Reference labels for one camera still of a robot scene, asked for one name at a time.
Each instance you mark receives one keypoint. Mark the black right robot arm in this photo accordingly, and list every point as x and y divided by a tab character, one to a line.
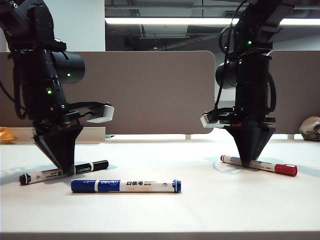
252	80

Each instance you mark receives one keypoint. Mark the black right camera bracket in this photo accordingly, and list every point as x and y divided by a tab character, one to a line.
222	111

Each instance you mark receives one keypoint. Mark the black left camera bracket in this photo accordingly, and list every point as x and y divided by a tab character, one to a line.
85	106

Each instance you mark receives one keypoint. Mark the black cap whiteboard marker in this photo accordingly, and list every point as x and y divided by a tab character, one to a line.
37	176

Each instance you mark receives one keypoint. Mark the brown crumpled object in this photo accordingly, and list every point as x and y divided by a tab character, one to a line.
310	128

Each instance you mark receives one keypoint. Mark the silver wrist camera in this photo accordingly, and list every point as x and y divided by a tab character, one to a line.
103	113
207	122

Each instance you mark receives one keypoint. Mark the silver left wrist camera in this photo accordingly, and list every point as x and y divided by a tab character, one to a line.
103	113

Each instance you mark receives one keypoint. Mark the wide brown desk partition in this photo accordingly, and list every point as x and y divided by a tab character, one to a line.
150	92

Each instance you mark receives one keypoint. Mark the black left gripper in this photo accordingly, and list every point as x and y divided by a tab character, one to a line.
60	122

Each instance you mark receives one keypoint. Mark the white partition foot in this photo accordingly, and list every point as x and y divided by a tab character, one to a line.
290	136
188	136

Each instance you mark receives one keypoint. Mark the black camera bracket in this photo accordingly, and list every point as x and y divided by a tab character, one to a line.
85	106
222	111

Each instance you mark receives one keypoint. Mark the blue cap whiteboard marker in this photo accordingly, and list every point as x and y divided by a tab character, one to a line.
125	186

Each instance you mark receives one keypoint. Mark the red cap whiteboard marker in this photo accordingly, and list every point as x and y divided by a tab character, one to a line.
275	167

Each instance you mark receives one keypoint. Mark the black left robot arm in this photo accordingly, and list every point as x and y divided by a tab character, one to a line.
45	75

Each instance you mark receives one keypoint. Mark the narrow brown desk partition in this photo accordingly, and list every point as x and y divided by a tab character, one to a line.
292	90

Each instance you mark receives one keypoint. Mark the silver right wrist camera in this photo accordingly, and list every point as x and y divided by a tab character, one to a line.
207	122

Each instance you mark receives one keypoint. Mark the orange object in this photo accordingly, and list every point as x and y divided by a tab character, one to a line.
6	135

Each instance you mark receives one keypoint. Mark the long ceiling light strip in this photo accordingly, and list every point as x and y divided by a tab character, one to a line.
175	20

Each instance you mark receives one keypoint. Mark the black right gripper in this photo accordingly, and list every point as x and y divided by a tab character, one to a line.
250	118

